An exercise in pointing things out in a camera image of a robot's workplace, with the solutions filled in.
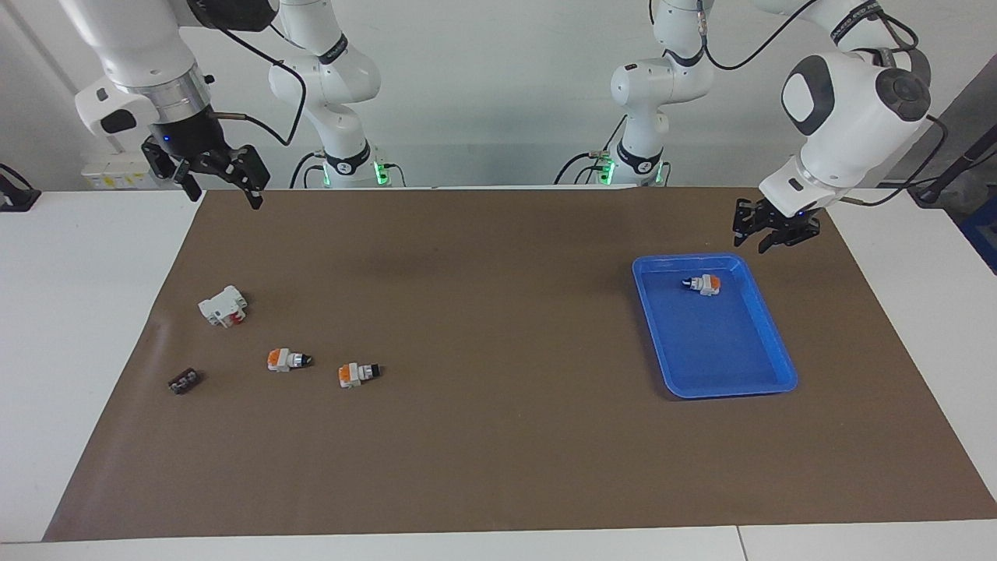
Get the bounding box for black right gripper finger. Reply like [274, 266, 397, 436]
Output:
[209, 146, 271, 210]
[143, 140, 202, 202]

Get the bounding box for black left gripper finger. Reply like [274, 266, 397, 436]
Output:
[734, 199, 768, 249]
[759, 220, 821, 254]

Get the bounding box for white circuit breaker red lever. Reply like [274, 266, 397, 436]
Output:
[198, 285, 249, 329]

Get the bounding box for blue plastic tray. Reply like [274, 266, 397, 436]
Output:
[632, 252, 799, 400]

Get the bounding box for black stand pole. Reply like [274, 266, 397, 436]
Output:
[907, 125, 997, 207]

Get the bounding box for black clamp device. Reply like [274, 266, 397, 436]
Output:
[0, 164, 41, 213]

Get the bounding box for blue crate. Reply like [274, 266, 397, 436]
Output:
[960, 195, 997, 273]

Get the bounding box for brown table mat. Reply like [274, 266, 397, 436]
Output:
[43, 185, 997, 542]

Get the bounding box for black right base cable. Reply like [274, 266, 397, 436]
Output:
[290, 152, 324, 189]

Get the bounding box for black base cable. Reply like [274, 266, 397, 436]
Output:
[290, 152, 324, 189]
[555, 150, 616, 185]

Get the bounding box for white wall power box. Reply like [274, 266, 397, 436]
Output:
[82, 152, 168, 190]

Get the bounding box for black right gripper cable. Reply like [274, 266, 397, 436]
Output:
[210, 23, 306, 147]

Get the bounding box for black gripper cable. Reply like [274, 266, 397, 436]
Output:
[840, 115, 949, 207]
[210, 23, 306, 147]

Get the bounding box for black arm joint cable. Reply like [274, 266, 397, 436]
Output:
[697, 0, 826, 71]

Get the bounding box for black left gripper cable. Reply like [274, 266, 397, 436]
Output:
[840, 115, 949, 207]

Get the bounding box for black left base cable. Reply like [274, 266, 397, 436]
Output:
[555, 150, 616, 185]

